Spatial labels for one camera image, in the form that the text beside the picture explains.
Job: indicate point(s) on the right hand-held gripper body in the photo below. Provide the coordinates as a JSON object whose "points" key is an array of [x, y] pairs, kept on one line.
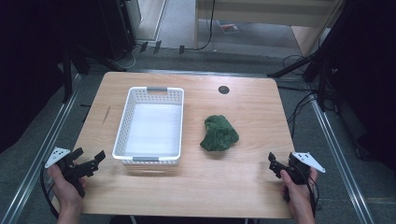
{"points": [[299, 169]]}

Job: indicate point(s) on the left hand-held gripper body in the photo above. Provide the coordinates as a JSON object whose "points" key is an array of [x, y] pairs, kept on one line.
{"points": [[69, 169]]}

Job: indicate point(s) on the white plastic basket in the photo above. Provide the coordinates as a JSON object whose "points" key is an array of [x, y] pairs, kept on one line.
{"points": [[152, 130]]}

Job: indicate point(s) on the dark green cloth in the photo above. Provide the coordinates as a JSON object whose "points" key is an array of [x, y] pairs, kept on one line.
{"points": [[219, 134]]}

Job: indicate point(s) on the person's left hand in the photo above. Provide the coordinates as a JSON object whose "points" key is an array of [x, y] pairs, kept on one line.
{"points": [[66, 190]]}

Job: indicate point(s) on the person's right hand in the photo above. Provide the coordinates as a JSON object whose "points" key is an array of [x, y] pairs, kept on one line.
{"points": [[297, 194]]}

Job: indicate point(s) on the black metal stand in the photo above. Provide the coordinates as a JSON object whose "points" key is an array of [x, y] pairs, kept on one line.
{"points": [[67, 77]]}

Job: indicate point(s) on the black round table grommet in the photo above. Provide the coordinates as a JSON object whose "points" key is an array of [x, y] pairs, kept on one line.
{"points": [[223, 90]]}

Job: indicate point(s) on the black tripod stand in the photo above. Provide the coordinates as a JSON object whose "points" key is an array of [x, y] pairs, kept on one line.
{"points": [[311, 63]]}

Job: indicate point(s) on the dark curtain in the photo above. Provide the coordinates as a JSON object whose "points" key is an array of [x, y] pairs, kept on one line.
{"points": [[367, 77], [28, 62]]}

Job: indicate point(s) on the light wooden furniture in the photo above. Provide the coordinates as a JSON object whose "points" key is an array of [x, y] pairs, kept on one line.
{"points": [[305, 34]]}

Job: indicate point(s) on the black cabinet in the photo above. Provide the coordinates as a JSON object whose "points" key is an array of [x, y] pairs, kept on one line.
{"points": [[116, 28]]}

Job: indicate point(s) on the red booklet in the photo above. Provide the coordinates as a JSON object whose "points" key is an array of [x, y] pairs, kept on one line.
{"points": [[228, 27]]}

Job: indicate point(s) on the metal floor rail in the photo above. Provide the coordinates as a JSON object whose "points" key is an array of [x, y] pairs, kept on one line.
{"points": [[339, 161], [37, 158]]}

